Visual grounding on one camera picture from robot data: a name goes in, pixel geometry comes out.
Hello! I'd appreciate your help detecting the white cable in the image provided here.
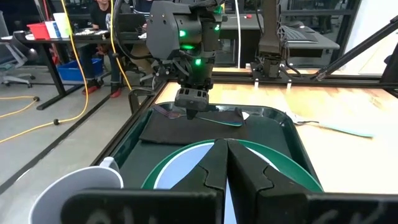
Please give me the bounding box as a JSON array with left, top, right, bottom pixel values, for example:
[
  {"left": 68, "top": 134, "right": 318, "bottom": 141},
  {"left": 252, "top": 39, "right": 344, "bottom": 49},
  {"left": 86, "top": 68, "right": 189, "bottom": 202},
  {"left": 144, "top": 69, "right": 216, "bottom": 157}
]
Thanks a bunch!
[{"left": 234, "top": 0, "right": 243, "bottom": 69}]

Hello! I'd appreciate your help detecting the blue plastic bowl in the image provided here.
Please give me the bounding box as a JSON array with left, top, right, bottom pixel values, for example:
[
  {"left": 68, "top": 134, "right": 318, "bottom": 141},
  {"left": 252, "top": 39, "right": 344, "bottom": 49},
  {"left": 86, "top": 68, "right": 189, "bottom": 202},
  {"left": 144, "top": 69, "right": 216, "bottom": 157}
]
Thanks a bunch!
[{"left": 154, "top": 142, "right": 279, "bottom": 224}]

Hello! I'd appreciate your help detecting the black aluminium table frame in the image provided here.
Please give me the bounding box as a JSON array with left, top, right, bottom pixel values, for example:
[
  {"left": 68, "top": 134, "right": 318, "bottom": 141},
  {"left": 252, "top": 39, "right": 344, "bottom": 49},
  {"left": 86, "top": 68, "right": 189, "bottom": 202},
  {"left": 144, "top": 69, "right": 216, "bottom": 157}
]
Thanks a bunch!
[{"left": 90, "top": 15, "right": 398, "bottom": 166}]

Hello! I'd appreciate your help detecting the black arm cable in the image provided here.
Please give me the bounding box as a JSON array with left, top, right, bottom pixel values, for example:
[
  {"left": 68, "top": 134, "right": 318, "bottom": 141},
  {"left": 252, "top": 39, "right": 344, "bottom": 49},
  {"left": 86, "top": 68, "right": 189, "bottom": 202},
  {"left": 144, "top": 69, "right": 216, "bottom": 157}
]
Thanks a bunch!
[{"left": 112, "top": 0, "right": 156, "bottom": 60}]

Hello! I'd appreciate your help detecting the grey plastic mug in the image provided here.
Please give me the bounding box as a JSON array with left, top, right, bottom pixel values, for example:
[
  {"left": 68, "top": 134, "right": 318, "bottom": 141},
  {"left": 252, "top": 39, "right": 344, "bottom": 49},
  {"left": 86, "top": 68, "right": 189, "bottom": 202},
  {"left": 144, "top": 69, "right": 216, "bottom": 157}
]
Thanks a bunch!
[{"left": 27, "top": 156, "right": 124, "bottom": 224}]

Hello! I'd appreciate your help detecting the white and blue carton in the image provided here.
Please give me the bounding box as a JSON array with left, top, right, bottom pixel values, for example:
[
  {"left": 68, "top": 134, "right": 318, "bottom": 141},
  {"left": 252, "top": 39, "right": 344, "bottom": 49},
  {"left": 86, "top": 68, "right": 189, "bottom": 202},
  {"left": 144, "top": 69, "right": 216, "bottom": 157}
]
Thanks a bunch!
[{"left": 44, "top": 20, "right": 62, "bottom": 39}]

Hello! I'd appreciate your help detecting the black keyboard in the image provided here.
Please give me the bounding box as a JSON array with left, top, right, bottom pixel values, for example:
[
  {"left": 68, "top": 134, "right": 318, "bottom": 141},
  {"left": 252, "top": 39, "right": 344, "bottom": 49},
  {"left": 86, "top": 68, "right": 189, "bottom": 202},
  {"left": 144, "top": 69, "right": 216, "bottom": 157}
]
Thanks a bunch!
[
  {"left": 73, "top": 29, "right": 109, "bottom": 37},
  {"left": 279, "top": 24, "right": 318, "bottom": 43}
]

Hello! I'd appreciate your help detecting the green plastic plate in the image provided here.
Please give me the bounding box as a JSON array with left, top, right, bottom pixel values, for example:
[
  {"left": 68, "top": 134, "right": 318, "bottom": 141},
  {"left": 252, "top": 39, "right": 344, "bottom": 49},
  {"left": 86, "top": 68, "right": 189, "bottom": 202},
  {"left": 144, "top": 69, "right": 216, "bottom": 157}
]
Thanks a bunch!
[{"left": 141, "top": 139, "right": 324, "bottom": 193}]

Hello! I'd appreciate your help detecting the red box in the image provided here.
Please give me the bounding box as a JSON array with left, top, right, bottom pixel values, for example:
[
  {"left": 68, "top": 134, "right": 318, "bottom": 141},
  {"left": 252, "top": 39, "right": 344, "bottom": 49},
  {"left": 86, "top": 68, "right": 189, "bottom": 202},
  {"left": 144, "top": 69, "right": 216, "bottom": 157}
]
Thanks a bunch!
[{"left": 26, "top": 22, "right": 51, "bottom": 40}]

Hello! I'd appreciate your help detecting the grey office chair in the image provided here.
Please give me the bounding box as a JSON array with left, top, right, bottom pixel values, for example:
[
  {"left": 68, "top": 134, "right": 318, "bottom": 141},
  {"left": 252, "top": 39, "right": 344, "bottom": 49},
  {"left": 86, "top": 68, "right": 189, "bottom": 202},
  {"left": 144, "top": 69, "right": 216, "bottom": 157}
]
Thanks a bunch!
[{"left": 0, "top": 11, "right": 37, "bottom": 89}]

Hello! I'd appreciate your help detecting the black desk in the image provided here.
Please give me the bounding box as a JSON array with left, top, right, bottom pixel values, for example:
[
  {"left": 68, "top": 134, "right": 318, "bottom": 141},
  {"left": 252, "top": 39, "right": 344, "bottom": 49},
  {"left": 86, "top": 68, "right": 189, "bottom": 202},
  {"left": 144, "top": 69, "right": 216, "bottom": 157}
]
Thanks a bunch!
[{"left": 14, "top": 29, "right": 149, "bottom": 111}]

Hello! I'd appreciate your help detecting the blue storage bin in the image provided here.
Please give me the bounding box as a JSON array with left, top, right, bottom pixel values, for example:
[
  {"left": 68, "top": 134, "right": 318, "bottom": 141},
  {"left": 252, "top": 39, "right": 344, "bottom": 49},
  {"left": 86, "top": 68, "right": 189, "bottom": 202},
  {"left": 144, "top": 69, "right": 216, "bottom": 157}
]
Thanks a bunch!
[{"left": 57, "top": 58, "right": 104, "bottom": 83}]

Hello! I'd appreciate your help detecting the person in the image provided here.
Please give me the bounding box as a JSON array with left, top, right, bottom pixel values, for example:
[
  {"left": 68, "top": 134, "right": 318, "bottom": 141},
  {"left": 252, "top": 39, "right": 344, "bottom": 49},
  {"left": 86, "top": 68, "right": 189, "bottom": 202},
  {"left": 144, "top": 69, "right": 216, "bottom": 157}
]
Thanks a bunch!
[
  {"left": 79, "top": 0, "right": 125, "bottom": 99},
  {"left": 129, "top": 0, "right": 156, "bottom": 76}
]

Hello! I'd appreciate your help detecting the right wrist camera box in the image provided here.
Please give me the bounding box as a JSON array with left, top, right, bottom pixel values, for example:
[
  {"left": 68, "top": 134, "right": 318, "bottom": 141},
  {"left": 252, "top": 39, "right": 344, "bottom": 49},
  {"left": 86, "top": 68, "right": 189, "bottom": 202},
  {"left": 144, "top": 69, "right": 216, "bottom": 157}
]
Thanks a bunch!
[{"left": 173, "top": 87, "right": 210, "bottom": 112}]

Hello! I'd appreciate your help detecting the grey desk with keyboard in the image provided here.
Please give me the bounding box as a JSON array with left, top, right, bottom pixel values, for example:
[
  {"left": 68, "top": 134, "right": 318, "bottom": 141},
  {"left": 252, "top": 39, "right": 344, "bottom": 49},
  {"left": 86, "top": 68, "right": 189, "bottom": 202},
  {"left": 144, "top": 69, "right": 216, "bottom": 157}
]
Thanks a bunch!
[{"left": 214, "top": 14, "right": 341, "bottom": 68}]

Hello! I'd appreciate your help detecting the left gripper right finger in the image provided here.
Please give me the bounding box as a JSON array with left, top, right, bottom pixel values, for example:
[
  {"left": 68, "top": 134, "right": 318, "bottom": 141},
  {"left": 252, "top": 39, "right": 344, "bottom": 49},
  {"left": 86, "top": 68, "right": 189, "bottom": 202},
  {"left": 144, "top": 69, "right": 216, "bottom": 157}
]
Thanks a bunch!
[{"left": 228, "top": 139, "right": 312, "bottom": 224}]

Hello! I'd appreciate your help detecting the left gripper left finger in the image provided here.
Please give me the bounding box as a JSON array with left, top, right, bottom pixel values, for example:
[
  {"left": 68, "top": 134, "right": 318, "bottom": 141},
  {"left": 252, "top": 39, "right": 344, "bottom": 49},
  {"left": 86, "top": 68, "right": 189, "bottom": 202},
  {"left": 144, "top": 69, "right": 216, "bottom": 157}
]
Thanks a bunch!
[{"left": 170, "top": 138, "right": 229, "bottom": 195}]

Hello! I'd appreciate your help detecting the black frame handle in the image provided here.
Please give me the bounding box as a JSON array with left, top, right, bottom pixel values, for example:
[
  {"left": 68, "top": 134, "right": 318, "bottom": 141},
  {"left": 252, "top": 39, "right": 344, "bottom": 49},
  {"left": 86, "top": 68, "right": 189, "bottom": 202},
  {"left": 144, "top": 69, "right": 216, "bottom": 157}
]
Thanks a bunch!
[{"left": 127, "top": 88, "right": 156, "bottom": 114}]

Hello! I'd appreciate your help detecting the fork with teal handle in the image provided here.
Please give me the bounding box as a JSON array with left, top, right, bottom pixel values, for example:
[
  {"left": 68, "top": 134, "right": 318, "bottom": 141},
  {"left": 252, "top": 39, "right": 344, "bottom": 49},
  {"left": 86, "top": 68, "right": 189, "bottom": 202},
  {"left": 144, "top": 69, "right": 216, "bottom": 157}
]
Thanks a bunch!
[{"left": 151, "top": 105, "right": 244, "bottom": 128}]

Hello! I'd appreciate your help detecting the yellow cable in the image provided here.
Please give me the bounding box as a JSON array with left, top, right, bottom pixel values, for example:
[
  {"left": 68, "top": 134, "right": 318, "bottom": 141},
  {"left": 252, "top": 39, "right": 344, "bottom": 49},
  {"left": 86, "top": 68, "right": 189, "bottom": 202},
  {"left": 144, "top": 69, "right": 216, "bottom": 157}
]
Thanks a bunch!
[
  {"left": 0, "top": 0, "right": 90, "bottom": 144},
  {"left": 109, "top": 0, "right": 134, "bottom": 91},
  {"left": 0, "top": 95, "right": 40, "bottom": 119}
]

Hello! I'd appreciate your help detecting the spoon with teal handle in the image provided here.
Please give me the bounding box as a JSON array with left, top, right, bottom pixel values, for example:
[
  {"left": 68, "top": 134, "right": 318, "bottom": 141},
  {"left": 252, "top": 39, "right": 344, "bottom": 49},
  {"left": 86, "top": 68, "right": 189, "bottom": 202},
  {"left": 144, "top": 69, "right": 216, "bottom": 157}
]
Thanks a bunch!
[{"left": 285, "top": 111, "right": 374, "bottom": 138}]

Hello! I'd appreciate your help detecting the black cloth napkin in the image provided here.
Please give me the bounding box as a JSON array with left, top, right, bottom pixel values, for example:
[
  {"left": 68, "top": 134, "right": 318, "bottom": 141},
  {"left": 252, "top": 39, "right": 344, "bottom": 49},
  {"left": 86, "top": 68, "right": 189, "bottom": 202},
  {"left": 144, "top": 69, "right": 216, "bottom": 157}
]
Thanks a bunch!
[{"left": 139, "top": 107, "right": 251, "bottom": 146}]

